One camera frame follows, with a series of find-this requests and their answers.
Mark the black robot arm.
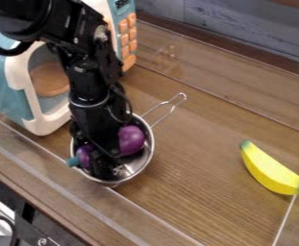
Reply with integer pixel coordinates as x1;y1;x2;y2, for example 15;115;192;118
0;0;132;180

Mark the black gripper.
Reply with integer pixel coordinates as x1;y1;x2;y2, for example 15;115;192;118
67;95;134;181

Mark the silver pot with wire handle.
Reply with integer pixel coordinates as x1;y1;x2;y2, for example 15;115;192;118
70;92;187;187

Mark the yellow toy banana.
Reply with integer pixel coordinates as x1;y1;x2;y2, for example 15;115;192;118
241;140;299;195

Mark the purple toy eggplant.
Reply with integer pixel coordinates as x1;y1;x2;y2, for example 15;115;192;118
66;125;146;169

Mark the black cable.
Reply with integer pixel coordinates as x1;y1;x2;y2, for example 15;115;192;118
0;214;20;246

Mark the blue toy microwave oven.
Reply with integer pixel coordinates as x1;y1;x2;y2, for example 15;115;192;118
0;0;138;135

